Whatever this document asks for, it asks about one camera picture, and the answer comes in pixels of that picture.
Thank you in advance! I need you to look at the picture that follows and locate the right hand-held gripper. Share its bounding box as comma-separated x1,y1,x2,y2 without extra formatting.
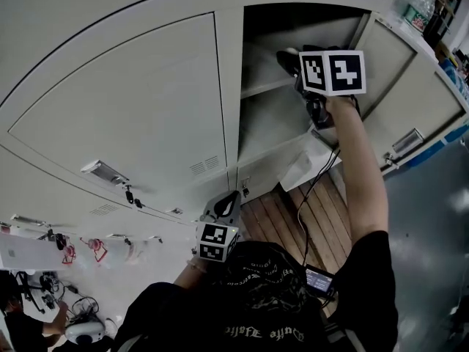
276,44,369,131

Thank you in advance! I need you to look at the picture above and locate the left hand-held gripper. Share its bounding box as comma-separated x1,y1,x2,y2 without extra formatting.
195,189,243,263

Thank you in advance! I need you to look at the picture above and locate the grey metal locker cabinet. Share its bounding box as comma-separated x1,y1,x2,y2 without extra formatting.
0,0,469,241

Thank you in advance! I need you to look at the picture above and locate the person's right forearm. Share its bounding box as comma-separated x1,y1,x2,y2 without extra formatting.
325,94,389,247

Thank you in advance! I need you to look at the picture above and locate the person's left forearm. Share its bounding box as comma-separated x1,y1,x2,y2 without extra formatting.
171,268,214,287

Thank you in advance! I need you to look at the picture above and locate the black car key fob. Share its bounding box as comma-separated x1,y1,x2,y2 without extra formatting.
124,184,144,209

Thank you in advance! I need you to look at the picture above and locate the locker door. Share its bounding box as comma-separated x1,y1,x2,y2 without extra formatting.
357,11,469,175

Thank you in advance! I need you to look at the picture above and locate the wooden plank platform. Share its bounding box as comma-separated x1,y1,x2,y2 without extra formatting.
240,174,355,318

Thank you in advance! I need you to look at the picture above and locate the person's black printed shirt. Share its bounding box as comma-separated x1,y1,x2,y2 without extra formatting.
115,229,400,352

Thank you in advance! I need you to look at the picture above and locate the small black screen device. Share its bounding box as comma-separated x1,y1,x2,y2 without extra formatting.
304,265,336,299

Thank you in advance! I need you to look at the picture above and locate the blue wrapped bundle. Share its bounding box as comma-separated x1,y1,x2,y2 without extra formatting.
402,57,469,169

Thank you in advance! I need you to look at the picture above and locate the white round device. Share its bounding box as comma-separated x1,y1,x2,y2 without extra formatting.
64,315,106,345

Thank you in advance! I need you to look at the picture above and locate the white cardboard box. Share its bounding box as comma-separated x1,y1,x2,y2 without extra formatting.
0,231,70,271

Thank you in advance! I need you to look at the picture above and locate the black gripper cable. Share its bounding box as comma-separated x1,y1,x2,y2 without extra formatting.
297,148,342,271

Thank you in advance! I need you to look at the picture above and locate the black cable tangle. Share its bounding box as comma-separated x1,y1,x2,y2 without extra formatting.
14,269,100,319

